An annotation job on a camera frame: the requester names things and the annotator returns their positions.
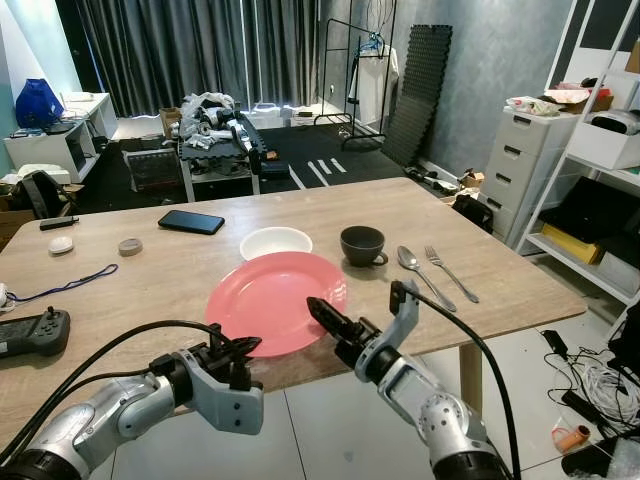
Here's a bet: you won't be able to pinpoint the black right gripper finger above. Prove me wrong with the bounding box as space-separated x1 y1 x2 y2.
306 298 353 343

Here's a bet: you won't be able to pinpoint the pink round plate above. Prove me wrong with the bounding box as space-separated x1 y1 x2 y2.
204 250 349 359

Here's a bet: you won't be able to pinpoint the black cup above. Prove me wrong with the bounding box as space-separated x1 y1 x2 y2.
339 225 390 268

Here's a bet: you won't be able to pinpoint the white bowl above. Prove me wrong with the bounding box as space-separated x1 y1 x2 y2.
238 226 315 264

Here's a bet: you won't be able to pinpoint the metal spoon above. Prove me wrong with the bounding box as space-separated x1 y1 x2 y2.
396 245 459 314

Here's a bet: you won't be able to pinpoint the wooden table leg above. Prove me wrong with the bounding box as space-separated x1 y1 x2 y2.
459 338 485 414

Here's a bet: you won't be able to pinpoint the metal fork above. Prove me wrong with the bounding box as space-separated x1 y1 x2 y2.
424 246 481 305

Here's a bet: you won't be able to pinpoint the black smartphone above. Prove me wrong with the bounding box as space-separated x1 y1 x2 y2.
157 209 227 237

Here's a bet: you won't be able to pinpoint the small grey round case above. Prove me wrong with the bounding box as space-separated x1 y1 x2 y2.
117 236 145 258

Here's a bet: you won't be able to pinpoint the large black bag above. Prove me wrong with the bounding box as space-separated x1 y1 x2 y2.
608 298 640 376

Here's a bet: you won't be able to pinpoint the black backpack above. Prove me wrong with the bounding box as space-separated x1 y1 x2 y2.
451 194 494 234

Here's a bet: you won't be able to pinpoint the black and white cart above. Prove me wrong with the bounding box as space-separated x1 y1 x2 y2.
177 125 293 203

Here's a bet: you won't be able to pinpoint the black floor mat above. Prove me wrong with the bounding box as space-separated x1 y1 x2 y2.
75 125 446 213

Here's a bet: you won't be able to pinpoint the black handheld controller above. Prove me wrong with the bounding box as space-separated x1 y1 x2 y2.
0 306 72 359

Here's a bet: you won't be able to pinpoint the small white round case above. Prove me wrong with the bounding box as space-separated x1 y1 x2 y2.
47 234 76 256

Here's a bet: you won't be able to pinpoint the clear plastic bag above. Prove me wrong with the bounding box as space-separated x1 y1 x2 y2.
590 440 640 480

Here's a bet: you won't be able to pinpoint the black power adapter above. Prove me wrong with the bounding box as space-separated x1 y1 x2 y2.
540 329 567 354

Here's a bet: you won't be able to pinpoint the black crate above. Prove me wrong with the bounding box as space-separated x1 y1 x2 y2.
124 147 187 193

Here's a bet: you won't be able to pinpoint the black clothes rack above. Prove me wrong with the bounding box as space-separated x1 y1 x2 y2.
314 15 397 153

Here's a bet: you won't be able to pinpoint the slim black remote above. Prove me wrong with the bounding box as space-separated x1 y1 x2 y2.
39 215 80 232

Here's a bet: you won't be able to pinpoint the grey clothes pile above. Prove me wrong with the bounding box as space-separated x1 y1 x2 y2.
178 90 266 151

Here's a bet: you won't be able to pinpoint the yellow box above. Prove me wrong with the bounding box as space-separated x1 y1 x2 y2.
541 231 604 267

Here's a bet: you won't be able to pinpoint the black chair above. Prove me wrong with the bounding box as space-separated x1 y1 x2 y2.
18 169 78 222

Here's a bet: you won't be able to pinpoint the white drawer cabinet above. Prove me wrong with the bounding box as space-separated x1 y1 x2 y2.
482 108 578 253

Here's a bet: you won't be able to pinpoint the white hanging garment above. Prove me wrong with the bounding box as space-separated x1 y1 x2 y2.
355 42 400 131

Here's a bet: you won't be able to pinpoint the black foam mat panel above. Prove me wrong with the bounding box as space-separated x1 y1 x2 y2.
381 24 454 170

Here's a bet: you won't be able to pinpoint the black carry case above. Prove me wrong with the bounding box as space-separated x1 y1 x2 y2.
538 177 640 247

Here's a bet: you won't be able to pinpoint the white shelf unit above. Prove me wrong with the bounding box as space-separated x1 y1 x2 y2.
518 0 640 303

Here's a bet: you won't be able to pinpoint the white desk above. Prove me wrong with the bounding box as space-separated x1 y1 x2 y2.
3 92 121 185

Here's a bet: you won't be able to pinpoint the white crumpled plastic bag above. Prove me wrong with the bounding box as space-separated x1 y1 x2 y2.
504 95 553 118

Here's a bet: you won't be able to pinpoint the dark grey curtains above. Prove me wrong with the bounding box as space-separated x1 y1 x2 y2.
75 0 349 117

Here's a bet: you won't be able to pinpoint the blue bag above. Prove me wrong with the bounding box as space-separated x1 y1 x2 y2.
14 77 64 130

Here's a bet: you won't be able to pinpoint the open flat cardboard box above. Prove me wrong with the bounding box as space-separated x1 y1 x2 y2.
543 86 616 115

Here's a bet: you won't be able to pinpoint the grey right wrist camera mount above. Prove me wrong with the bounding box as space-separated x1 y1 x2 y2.
355 282 433 406

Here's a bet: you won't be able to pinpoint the blue lanyard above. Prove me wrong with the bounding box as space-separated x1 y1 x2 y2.
0 262 120 305

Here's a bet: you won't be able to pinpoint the white cable bundle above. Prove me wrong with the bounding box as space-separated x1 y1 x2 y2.
558 352 640 429

